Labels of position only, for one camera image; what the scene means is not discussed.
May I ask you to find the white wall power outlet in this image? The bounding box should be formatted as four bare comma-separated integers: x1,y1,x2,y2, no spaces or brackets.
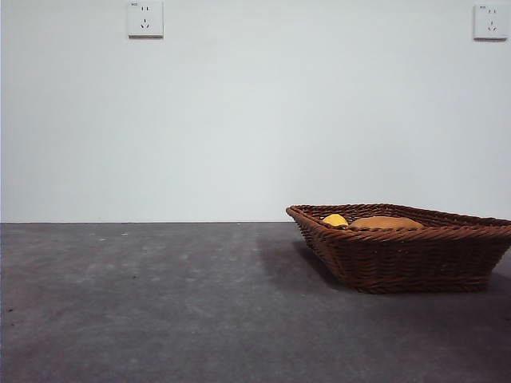
473,3,511,41
127,0,164,40

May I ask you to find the tan potato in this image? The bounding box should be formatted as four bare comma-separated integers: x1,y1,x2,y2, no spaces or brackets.
349,215,425,231

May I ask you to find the brown woven wicker basket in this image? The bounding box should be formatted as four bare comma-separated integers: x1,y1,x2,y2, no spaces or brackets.
285,203,511,295

